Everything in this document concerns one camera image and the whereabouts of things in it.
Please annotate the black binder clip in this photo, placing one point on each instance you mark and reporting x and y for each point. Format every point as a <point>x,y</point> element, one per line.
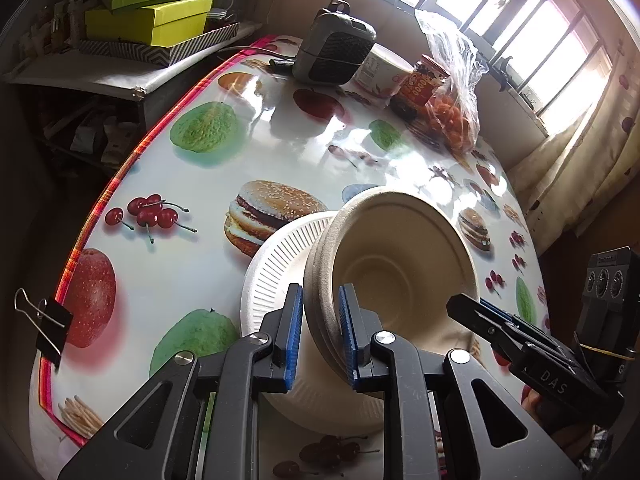
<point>52,327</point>

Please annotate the white foam plate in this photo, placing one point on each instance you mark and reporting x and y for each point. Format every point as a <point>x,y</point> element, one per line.
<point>320,417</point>
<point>275,270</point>

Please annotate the cream patterned curtain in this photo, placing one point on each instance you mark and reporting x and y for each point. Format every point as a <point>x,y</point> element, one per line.
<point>600,160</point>

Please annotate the large beige paper bowl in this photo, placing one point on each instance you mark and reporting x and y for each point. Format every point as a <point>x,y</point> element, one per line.
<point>310,310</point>

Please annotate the grey side shelf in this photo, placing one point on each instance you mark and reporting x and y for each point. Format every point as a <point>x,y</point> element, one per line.
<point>75,77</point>

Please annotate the chevron striped tray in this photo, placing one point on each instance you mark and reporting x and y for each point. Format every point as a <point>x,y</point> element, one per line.
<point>160,52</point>

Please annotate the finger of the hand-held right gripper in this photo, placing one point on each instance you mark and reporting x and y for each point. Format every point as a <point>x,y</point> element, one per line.
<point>520,322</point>
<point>475,320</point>

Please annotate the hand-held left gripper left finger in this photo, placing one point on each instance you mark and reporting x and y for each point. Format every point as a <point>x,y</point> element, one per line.
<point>295,340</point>

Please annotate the person's right forearm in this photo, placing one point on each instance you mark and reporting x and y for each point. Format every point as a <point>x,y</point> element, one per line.
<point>600,450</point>

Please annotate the white printed paper cup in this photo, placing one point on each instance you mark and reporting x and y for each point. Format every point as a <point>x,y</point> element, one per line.
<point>375,72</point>

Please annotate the wide beige paper bowl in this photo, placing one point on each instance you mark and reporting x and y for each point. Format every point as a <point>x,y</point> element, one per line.
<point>320,285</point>

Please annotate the jar with red label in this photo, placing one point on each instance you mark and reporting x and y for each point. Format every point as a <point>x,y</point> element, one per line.
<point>420,87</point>

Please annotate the barred window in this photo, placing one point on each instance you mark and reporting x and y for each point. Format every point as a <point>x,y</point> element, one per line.
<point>550,35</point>

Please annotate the food printed tablecloth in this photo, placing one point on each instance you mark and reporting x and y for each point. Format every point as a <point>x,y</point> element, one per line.
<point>280,150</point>

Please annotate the grey mini fan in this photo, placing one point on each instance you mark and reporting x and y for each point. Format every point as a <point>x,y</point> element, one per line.
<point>335,45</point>

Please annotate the small beige paper bowl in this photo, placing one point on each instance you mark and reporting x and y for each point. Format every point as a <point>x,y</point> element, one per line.
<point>400,260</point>

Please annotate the clear plastic bag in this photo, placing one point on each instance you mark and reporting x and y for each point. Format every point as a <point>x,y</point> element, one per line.
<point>450,45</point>

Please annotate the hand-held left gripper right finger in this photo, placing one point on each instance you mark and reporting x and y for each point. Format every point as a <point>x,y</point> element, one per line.
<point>347,340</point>

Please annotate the yellow-green box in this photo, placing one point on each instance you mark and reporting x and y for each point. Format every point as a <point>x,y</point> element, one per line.
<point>150,22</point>

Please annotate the clear glass mug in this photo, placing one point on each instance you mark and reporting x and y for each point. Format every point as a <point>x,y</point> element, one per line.
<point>220,6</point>

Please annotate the person's right hand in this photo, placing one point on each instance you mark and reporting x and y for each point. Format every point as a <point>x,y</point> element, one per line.
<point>537,407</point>

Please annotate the black window latch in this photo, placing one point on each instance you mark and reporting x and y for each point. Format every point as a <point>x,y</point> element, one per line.
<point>502,67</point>

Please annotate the pile of oranges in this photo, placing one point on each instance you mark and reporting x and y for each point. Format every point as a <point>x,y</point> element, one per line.
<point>450,120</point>

